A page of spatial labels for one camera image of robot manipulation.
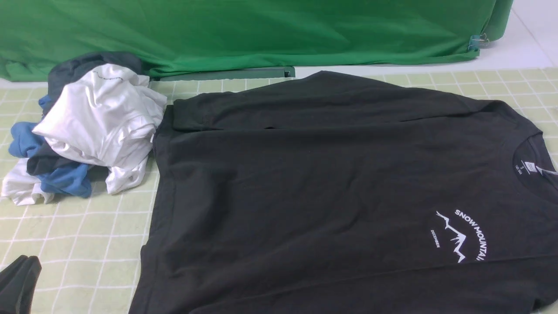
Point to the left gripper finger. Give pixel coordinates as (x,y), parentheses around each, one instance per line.
(17,285)

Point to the dark gray long-sleeve shirt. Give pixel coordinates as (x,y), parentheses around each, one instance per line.
(337,194)

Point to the white crumpled shirt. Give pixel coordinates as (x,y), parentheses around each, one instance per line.
(107,119)

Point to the light green grid mat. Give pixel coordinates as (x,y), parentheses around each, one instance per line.
(89,249)

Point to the blue crumpled garment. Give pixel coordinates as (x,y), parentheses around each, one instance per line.
(25,189)

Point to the dark gray crumpled garment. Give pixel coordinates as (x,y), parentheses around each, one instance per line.
(83,65)

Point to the green backdrop cloth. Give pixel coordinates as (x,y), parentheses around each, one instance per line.
(174,37)

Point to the blue binder clip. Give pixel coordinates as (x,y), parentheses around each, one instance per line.
(477,42)

